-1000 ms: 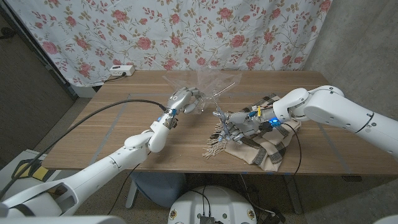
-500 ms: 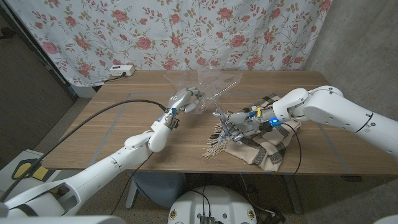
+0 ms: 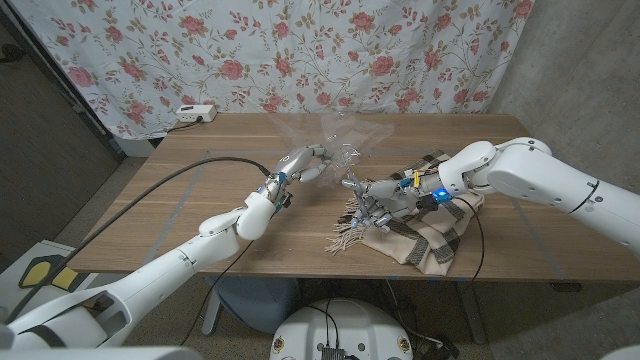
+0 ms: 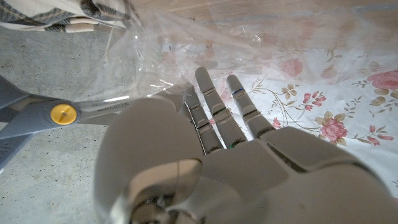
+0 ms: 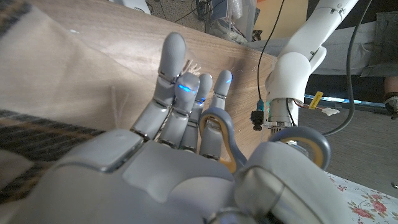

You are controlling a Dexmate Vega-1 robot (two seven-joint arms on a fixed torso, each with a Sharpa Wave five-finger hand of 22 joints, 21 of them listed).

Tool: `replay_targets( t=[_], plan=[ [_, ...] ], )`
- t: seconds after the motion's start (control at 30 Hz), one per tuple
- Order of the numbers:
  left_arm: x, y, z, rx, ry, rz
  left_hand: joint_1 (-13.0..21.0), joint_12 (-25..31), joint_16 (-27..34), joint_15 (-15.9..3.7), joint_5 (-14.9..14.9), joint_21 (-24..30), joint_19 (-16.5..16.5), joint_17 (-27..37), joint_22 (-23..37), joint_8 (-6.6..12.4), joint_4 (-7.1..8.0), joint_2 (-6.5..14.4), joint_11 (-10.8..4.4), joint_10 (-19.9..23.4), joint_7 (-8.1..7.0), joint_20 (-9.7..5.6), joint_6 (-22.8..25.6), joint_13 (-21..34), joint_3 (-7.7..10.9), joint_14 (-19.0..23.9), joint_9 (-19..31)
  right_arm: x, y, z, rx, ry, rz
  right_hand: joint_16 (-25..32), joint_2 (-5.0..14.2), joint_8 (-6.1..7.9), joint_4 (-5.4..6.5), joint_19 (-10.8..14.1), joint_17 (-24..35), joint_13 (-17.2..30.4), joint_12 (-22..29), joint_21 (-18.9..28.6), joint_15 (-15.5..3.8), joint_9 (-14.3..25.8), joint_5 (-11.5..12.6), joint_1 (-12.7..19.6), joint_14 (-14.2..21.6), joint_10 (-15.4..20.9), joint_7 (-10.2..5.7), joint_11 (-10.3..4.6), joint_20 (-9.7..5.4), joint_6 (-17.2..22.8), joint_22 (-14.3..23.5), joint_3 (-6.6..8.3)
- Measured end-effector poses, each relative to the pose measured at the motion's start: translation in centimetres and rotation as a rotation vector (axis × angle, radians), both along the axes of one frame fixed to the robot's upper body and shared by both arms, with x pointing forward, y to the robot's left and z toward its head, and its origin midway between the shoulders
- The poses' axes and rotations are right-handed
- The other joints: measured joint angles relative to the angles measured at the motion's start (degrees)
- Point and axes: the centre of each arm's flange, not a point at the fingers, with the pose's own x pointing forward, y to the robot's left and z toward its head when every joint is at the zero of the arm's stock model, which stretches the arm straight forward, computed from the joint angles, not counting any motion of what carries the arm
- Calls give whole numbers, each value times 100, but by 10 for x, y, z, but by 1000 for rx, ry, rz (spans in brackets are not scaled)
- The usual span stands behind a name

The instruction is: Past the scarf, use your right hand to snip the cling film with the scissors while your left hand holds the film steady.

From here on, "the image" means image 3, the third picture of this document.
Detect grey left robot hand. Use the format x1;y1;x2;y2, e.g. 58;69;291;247
262;143;335;208

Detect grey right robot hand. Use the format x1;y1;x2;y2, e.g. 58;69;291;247
341;172;438;232

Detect yellow grey handled scissors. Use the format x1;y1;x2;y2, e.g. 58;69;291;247
344;169;375;229

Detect clear plastic bag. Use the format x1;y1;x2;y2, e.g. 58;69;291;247
267;110;396;189

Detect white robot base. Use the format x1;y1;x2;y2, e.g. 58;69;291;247
268;297;415;360

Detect beige plaid fringed scarf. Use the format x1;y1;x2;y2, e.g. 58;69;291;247
324;148;486;277

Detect white power strip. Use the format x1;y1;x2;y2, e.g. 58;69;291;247
174;103;219;124

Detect floral print backdrop curtain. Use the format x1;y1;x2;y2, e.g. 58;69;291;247
9;0;536;141

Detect grey chair under table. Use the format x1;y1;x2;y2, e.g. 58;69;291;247
202;276;301;335

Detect grey metal table leg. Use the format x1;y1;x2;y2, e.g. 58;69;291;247
454;279;489;345

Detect black power adapter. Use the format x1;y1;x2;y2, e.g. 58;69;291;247
423;335;460;360

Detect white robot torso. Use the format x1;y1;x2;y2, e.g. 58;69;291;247
0;345;204;360

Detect yellow black floor object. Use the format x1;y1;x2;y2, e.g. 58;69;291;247
18;253;91;294

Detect white floor panel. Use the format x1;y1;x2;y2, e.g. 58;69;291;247
0;239;146;346

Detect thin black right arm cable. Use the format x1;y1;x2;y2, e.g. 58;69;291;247
455;196;487;282

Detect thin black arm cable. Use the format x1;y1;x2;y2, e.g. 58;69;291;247
178;241;256;347
455;196;487;282

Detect black power strip cord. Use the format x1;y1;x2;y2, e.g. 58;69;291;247
167;117;204;134

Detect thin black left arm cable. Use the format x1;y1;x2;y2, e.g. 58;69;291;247
178;241;256;347

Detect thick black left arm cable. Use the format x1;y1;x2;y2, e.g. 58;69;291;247
3;156;274;325

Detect black backdrop frame pole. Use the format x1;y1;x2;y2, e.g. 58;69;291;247
0;0;126;162

